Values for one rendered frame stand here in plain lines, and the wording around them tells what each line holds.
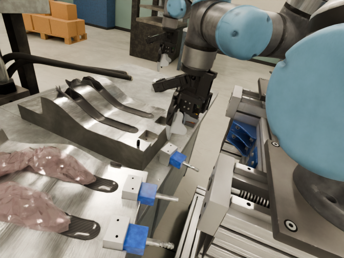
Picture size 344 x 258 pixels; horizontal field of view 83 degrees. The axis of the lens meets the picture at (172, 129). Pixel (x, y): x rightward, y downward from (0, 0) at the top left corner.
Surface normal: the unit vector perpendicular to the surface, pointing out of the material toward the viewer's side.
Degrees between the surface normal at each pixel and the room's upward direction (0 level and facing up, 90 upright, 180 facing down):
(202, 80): 90
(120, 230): 0
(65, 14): 90
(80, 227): 5
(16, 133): 0
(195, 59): 90
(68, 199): 28
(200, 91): 90
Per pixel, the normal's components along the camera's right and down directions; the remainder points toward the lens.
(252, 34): 0.31, 0.58
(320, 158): -0.93, 0.16
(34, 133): 0.17, -0.82
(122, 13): -0.27, 0.50
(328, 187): -0.54, 0.39
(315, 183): -0.89, -0.33
